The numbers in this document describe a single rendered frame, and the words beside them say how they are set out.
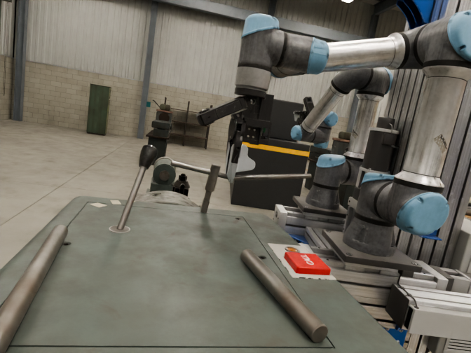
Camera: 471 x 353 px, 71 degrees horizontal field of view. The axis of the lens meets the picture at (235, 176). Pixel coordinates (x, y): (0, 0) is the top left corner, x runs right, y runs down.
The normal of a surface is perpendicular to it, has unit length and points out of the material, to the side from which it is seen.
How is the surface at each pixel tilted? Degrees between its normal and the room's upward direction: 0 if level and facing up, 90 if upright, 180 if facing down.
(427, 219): 97
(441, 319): 90
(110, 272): 0
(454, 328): 90
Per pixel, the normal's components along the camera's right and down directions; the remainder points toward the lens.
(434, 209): 0.15, 0.32
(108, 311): 0.16, -0.97
